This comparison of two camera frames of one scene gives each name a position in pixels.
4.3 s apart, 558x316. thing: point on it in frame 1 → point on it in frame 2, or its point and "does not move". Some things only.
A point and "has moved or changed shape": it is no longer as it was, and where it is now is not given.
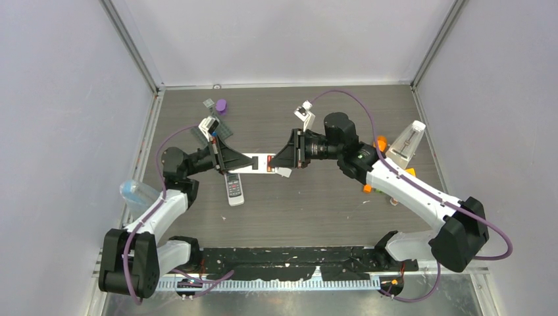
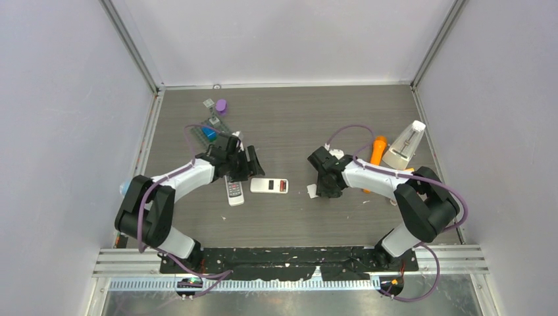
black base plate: x=298 y=263 does not move
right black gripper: x=294 y=155 → x=322 y=191
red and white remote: x=262 y=164 has moved or changed shape
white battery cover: x=285 y=172 → x=312 y=191
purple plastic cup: x=221 y=106 does not move
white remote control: x=234 y=187 does not move
